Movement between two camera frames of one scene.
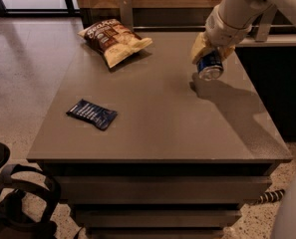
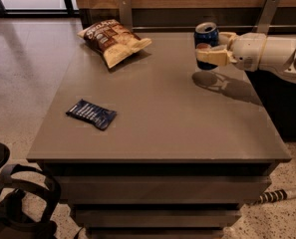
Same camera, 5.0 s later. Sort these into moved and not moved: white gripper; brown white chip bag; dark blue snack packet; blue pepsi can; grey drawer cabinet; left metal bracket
Moved: blue pepsi can; white gripper
Not moved: brown white chip bag; left metal bracket; dark blue snack packet; grey drawer cabinet
